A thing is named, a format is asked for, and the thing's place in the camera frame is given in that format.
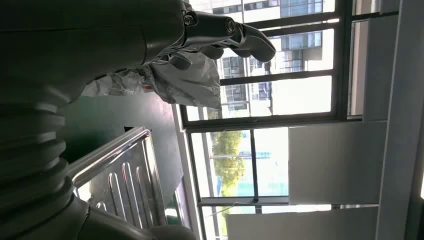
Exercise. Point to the white window blind panel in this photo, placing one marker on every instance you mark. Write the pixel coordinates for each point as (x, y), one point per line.
(298, 227)
(334, 162)

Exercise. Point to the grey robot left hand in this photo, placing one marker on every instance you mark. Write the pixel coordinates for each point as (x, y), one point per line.
(82, 43)

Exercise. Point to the green tree outside window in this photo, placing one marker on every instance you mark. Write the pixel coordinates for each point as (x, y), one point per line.
(228, 165)

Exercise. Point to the white window sill ledge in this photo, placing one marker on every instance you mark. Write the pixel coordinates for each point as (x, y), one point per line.
(185, 159)

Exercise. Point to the electronic scale with steel tray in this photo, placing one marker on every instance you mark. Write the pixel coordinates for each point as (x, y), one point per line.
(132, 185)

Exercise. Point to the black window frame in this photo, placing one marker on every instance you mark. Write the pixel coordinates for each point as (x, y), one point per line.
(341, 66)

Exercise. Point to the building outside window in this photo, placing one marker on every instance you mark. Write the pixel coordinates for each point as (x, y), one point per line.
(294, 43)

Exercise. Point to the grey plastic mail package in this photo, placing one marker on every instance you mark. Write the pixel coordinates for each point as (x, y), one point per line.
(188, 84)

